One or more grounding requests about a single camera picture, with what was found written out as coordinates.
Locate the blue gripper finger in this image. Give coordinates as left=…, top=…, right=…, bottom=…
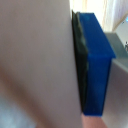
left=71, top=10, right=117, bottom=117

